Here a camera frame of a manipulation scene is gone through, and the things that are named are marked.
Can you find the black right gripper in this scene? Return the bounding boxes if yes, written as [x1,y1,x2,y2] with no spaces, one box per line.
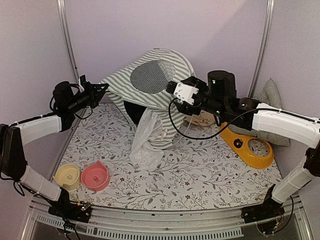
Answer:
[175,75,226,118]

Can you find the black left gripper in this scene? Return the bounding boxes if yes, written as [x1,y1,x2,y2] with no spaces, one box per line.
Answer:
[67,81,109,113]

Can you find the green striped pet tent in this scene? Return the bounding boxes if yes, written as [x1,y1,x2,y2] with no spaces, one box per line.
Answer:
[101,48,194,170]

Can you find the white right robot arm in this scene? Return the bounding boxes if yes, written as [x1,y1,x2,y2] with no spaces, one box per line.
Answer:
[166,70,320,218]

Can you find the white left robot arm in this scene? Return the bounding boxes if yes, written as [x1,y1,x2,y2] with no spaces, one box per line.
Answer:
[0,77,109,217]

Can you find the yellow double pet bowl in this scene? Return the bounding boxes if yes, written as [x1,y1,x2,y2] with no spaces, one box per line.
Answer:
[220,127,274,169]

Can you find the cream pet bowl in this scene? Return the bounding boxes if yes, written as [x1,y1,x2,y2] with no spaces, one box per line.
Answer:
[53,164,81,191]

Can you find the pink pet bowl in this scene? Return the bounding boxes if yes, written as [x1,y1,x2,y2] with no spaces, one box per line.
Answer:
[80,160,110,192]

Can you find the round wooden floral plate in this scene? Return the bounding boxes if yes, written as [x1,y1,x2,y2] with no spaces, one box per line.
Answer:
[184,110,216,127]

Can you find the green checked cushion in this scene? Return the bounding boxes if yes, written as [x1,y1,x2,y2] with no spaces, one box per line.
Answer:
[228,77,292,147]

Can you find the floral table mat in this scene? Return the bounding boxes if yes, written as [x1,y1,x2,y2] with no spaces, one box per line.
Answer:
[60,103,282,211]

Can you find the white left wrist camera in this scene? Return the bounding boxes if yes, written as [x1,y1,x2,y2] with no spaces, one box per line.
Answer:
[78,74,90,95]

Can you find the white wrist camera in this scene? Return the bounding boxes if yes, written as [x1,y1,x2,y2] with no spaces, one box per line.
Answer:
[78,74,90,95]
[173,83,199,106]

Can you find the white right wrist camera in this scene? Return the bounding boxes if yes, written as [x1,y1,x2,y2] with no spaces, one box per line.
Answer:
[173,83,199,106]

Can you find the aluminium frame post left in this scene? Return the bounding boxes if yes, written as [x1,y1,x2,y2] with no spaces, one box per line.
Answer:
[56,0,80,83]

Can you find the aluminium frame post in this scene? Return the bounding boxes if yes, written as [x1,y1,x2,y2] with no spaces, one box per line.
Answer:
[56,0,80,83]
[248,0,275,98]

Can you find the aluminium frame post right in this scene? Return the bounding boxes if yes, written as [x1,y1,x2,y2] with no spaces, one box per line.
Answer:
[248,0,275,98]

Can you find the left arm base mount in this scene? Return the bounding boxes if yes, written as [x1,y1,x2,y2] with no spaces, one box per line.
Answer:
[48,191,92,223]

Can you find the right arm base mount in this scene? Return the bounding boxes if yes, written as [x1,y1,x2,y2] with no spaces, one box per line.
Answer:
[240,203,285,224]

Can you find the front aluminium rail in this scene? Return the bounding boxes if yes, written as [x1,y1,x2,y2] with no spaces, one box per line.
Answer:
[21,195,313,240]

